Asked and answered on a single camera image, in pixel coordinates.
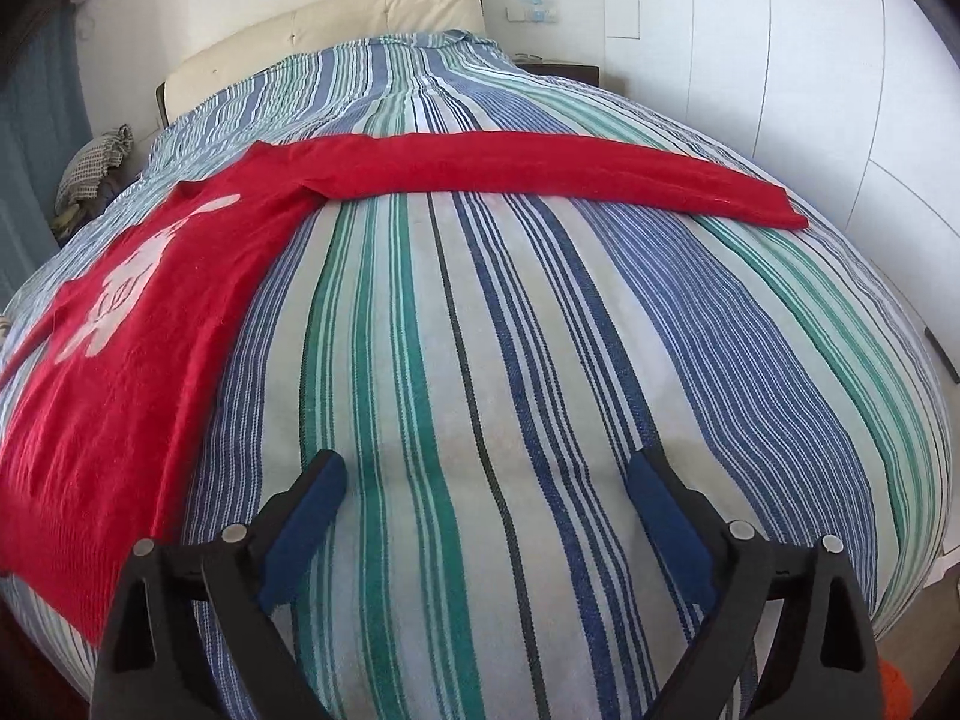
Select red knit sweater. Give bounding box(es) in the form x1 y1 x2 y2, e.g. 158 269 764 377
2 132 807 642

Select grey striped clothes pile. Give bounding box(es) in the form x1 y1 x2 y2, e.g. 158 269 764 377
53 124 135 215

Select blue window curtain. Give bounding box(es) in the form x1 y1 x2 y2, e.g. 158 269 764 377
0 4 91 301

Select white wardrobe doors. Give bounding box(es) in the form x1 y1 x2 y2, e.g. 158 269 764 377
605 0 958 340

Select dark wooden nightstand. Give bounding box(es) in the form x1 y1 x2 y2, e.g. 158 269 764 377
516 60 601 88

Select cream padded headboard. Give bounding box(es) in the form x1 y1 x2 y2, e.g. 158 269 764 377
156 0 485 125

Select wall outlet with blue plugs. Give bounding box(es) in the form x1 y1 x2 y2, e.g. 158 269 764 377
505 0 558 25

